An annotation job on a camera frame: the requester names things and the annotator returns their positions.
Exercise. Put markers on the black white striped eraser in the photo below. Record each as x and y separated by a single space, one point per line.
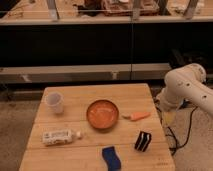
143 141

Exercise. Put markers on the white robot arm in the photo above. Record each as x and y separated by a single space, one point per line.
186 82

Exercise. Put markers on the orange bowl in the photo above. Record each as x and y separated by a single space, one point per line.
102 114

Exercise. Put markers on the orange carrot toy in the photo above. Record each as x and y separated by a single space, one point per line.
136 116

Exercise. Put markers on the white lying bottle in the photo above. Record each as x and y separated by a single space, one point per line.
60 137

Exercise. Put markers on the blue sponge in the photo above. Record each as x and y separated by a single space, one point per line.
110 157

